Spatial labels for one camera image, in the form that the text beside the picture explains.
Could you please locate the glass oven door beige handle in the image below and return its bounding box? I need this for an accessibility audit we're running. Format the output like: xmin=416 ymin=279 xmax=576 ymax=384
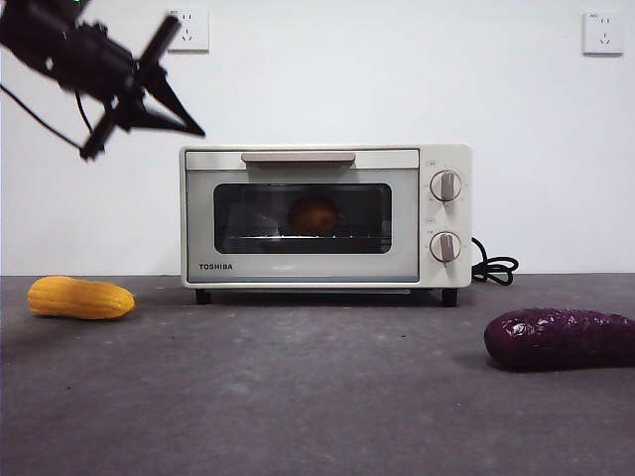
xmin=184 ymin=149 xmax=421 ymax=285

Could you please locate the brown potato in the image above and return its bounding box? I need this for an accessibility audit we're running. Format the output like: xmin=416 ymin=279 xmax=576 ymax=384
xmin=287 ymin=193 xmax=342 ymax=235

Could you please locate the cream oven knob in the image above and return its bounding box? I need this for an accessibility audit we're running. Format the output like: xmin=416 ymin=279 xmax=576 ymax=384
xmin=429 ymin=231 xmax=462 ymax=264
xmin=429 ymin=170 xmax=463 ymax=203

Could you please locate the cream Toshiba toaster oven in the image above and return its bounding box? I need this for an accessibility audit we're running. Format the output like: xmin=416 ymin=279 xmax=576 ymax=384
xmin=178 ymin=143 xmax=472 ymax=307

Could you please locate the purple sweet potato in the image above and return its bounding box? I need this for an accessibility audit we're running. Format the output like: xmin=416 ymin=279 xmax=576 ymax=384
xmin=483 ymin=307 xmax=635 ymax=372

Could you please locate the yellow corn cob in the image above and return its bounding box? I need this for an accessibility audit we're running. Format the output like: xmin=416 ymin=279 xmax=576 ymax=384
xmin=26 ymin=275 xmax=136 ymax=320

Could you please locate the white wall socket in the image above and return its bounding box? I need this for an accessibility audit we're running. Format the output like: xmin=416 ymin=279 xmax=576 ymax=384
xmin=166 ymin=8 xmax=210 ymax=55
xmin=581 ymin=10 xmax=625 ymax=57

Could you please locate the metal wire oven rack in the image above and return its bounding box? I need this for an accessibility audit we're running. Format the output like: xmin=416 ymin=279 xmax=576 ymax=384
xmin=220 ymin=232 xmax=386 ymax=244

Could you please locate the black oven power cord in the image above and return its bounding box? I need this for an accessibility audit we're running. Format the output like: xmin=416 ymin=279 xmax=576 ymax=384
xmin=469 ymin=236 xmax=521 ymax=288

